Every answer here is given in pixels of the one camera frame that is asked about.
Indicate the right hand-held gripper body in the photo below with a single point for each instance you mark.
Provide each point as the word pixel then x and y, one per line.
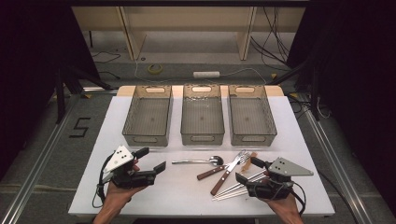
pixel 286 168

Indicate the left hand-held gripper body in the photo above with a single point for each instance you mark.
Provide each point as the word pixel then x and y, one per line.
pixel 120 158

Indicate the long metal spoon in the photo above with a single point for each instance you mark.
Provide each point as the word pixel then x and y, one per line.
pixel 216 160

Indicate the transparent grey plastic bin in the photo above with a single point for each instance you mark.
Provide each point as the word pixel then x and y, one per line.
pixel 137 115
pixel 202 124
pixel 249 118

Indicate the person's left hand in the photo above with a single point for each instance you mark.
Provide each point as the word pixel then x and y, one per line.
pixel 115 196

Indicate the person's right hand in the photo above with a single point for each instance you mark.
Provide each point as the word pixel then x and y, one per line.
pixel 285 208

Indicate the white table mat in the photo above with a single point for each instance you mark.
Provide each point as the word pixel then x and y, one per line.
pixel 186 193

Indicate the black metal stand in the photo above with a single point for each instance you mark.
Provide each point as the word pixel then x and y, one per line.
pixel 60 99
pixel 315 102

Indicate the yellow tape roll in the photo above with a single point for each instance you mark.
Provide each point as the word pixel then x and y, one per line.
pixel 154 66

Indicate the white power strip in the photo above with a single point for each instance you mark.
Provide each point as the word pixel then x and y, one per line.
pixel 206 74

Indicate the black curtain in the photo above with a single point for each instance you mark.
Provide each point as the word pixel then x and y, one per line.
pixel 25 77
pixel 358 77

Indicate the beige wooden desk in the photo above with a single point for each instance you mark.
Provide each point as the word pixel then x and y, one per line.
pixel 186 18

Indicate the long aluminium floor rail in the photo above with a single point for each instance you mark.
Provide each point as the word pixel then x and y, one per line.
pixel 346 186
pixel 26 186

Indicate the short aluminium floor rail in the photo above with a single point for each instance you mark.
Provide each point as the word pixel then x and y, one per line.
pixel 99 89

